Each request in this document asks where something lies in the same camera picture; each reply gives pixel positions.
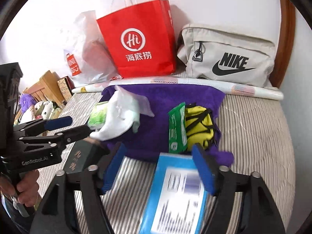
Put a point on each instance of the light wooden headboard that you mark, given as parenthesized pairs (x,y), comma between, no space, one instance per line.
(48,82)

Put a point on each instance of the white spotted plush toy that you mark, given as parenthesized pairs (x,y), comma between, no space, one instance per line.
(37,109)
(50,109)

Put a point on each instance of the purple plush toy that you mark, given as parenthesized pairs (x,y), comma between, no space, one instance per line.
(26,102)

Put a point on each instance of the green tissue packet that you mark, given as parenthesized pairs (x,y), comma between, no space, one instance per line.
(176,129)

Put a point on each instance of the person's left hand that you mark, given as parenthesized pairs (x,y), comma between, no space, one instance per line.
(28,185)

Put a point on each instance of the striped mattress pad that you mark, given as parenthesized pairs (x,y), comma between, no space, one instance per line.
(256,139)

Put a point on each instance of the grey sling bag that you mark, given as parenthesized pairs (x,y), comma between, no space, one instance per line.
(219,41)

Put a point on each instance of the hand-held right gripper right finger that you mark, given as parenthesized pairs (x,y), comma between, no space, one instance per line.
(204,170)

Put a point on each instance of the white plastic shopping bag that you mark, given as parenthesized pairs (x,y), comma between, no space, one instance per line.
(92,53)

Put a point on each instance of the blue tissue pack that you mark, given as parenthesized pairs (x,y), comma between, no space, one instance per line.
(170,199)

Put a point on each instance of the red paper bag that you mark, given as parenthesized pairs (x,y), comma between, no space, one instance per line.
(156,24)

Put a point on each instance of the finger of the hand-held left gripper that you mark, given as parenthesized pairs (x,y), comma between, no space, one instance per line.
(73,132)
(58,122)

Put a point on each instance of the brown patterned board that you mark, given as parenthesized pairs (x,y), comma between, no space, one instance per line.
(64,87)

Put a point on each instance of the rolled white poster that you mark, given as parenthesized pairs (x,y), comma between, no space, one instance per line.
(256,91)

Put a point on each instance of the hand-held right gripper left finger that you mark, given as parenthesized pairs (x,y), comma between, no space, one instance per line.
(114,168)

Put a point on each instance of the purple towel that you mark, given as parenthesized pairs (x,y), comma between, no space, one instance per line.
(156,131)

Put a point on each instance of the dark green tea box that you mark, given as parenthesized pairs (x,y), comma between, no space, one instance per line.
(80,158)

